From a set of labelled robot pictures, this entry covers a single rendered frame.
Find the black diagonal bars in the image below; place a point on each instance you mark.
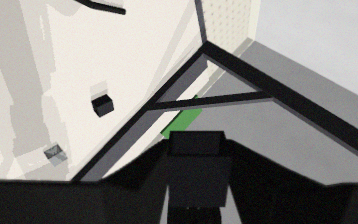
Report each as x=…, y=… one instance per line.
x=268, y=89

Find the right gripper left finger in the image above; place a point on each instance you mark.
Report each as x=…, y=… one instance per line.
x=139, y=200

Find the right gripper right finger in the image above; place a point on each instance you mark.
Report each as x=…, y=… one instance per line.
x=266, y=192

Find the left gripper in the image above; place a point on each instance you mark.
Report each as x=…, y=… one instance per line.
x=193, y=215

